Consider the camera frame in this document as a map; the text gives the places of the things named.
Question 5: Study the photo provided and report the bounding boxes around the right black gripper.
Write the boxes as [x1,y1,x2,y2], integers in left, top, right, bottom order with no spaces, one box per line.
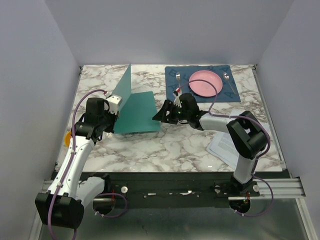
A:
[152,99,190,126]

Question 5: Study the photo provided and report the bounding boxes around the teal file folder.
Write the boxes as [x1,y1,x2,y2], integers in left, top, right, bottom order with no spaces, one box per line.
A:
[111,65,161,134]

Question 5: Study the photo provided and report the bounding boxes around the printed paper sheets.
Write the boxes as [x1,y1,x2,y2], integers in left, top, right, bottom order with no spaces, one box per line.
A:
[206,131,239,171]

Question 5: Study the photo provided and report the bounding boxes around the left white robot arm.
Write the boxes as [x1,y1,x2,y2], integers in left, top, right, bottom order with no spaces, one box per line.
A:
[35,95,122,230]

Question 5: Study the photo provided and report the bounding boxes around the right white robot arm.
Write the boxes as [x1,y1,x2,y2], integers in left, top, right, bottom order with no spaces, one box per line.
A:
[152,93,271,196]

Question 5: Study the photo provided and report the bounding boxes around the blue letter placemat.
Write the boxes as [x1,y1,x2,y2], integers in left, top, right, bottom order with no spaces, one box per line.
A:
[165,65,241,103]

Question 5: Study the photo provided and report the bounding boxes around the silver fork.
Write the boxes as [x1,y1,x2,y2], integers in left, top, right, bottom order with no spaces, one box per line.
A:
[175,72,181,88]

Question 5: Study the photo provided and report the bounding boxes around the pink plate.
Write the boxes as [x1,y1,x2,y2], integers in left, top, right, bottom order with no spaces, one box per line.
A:
[189,70,223,98]

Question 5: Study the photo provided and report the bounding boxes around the orange bowl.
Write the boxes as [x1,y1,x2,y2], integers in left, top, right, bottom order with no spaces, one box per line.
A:
[64,131,72,147]

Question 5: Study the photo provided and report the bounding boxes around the silver spoon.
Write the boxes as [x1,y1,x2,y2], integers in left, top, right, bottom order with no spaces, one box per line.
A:
[222,72,237,95]

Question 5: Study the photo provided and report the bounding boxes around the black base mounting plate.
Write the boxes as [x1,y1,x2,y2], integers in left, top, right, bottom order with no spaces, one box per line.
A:
[79,171,289,211]

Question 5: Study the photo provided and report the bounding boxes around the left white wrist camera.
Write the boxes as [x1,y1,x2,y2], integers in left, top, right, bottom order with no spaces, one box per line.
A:
[104,95,122,115]

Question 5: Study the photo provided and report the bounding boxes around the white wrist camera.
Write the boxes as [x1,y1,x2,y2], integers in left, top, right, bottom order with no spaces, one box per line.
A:
[173,93,182,108]
[104,95,122,115]

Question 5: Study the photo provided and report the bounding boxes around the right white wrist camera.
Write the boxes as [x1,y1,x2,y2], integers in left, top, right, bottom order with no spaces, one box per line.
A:
[173,93,182,108]

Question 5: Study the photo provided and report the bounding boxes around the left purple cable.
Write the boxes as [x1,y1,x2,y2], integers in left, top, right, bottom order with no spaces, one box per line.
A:
[47,89,128,240]

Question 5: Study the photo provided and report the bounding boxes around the purple cable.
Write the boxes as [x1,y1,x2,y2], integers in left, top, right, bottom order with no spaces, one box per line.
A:
[47,89,128,240]
[172,79,275,218]

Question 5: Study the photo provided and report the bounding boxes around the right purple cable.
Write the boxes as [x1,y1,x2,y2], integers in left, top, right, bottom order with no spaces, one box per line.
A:
[172,79,275,218]

